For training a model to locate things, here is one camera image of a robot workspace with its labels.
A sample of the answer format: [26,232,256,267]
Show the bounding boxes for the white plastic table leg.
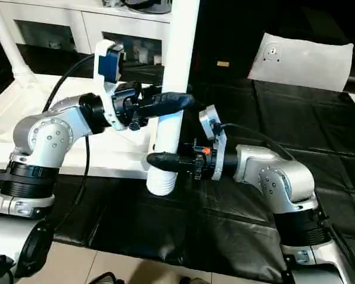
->
[0,0,36,88]
[146,0,201,196]

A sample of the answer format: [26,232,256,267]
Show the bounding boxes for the white plastic table top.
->
[0,75,166,182]

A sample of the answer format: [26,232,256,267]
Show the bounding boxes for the black cabinet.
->
[192,0,266,79]

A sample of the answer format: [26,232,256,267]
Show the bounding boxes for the black work mat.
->
[0,38,355,282]

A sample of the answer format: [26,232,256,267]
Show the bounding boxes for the white cabinet with glass doors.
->
[0,0,174,64]

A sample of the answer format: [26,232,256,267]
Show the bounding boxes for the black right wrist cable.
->
[212,122,355,276]

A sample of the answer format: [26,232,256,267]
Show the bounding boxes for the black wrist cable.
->
[41,54,101,234]
[212,122,355,276]

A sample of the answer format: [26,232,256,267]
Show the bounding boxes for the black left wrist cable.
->
[41,54,101,234]

